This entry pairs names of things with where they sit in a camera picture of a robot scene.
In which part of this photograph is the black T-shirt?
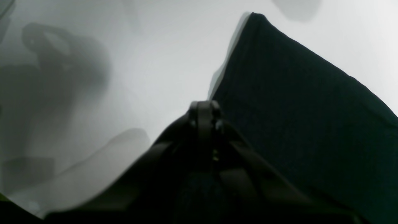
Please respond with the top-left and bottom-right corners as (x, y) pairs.
(213, 13), (398, 224)

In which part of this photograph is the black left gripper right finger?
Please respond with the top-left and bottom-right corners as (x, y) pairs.
(205, 101), (361, 224)

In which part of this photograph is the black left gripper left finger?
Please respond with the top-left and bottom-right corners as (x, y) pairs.
(44, 101), (212, 221)

